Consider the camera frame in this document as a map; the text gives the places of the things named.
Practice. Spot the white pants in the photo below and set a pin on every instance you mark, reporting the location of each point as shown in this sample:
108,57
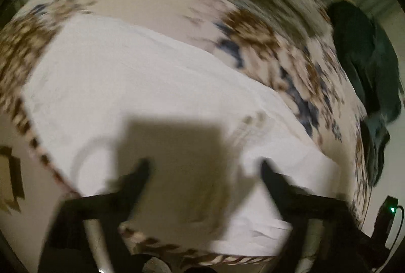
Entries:
133,80

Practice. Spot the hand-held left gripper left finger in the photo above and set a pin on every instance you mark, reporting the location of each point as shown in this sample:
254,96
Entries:
139,176

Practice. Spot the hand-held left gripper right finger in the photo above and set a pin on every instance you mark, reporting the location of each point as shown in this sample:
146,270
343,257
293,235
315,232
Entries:
272,178

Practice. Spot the black device with green light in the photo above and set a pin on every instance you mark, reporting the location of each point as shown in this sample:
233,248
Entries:
384,219

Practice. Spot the dark green cloth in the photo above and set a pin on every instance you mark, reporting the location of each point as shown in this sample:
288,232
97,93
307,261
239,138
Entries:
357,48

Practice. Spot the floral printed blanket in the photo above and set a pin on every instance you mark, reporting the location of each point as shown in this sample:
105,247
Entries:
177,4

